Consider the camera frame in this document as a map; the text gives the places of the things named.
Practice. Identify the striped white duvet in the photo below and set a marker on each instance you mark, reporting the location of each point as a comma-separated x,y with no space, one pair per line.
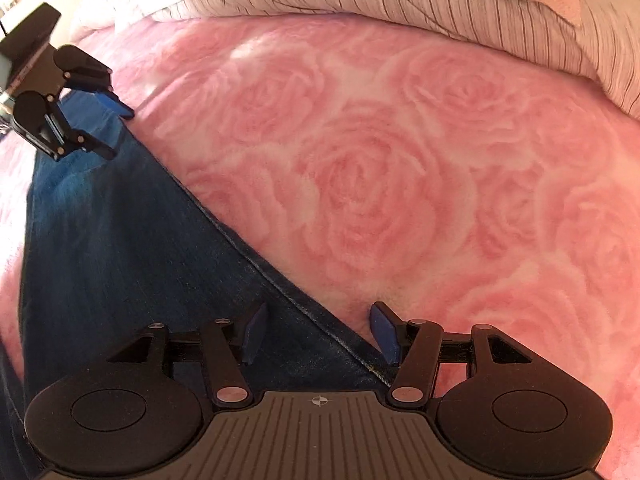
450,15

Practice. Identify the blue denim jeans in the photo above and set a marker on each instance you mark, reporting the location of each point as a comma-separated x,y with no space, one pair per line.
125,240

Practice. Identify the pink rose print blanket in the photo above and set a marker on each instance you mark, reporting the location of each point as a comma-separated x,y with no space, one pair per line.
375,185

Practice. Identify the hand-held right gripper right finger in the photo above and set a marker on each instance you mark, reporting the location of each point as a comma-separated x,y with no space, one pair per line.
384,332

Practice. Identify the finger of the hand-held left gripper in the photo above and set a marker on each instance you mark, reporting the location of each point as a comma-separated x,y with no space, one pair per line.
117,105
92,144

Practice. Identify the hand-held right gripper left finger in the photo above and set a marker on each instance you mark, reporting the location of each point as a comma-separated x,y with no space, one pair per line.
255,332

